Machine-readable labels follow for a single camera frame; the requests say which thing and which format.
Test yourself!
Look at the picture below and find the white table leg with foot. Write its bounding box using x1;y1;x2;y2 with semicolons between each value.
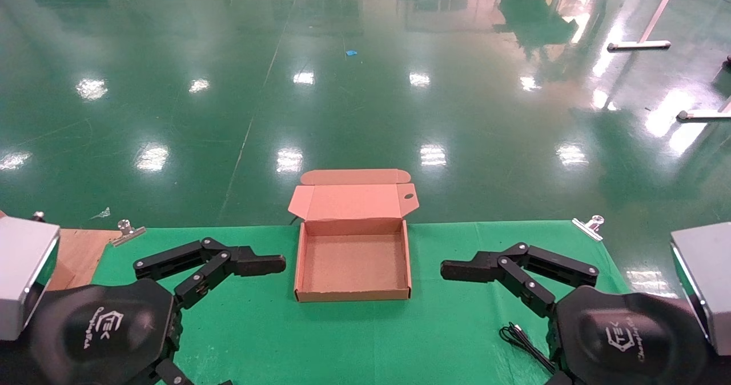
676;95;731;122
607;0;685;52

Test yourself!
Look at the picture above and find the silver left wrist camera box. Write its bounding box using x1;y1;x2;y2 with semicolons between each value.
0;216;61;341

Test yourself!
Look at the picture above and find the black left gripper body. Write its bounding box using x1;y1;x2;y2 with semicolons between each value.
27;278;183;385

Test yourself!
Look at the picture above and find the green cloth mat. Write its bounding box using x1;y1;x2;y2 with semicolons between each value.
91;220;632;385

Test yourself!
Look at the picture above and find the open brown cardboard box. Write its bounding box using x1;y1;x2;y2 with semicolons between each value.
287;169;420;303

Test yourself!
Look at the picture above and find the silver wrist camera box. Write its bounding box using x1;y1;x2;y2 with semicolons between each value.
0;216;61;341
670;222;731;356

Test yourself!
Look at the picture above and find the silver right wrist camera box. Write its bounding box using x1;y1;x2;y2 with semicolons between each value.
670;222;731;356

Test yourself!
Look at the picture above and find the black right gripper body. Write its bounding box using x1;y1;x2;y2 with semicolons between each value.
547;286;716;385

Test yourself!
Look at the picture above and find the silver metal binder clip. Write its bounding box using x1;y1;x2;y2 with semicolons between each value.
572;215;605;242
110;219;146;247

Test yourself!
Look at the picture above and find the black cable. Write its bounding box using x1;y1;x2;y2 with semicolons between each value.
499;322;557;375

